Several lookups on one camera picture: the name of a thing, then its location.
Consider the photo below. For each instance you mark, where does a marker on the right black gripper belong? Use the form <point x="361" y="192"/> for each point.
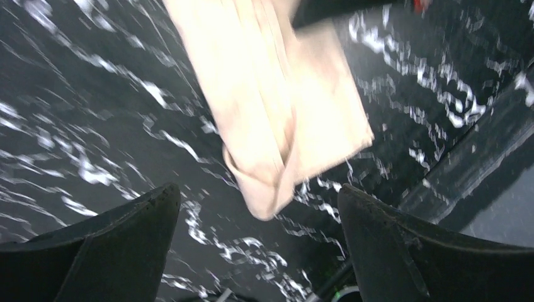
<point x="310" y="12"/>

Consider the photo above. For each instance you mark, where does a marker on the beige cloth napkin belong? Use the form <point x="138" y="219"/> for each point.
<point x="285" y="104"/>

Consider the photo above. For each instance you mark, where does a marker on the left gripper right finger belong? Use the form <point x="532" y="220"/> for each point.
<point x="399" y="257"/>

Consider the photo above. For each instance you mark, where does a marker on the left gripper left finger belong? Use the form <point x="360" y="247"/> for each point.
<point x="118" y="255"/>

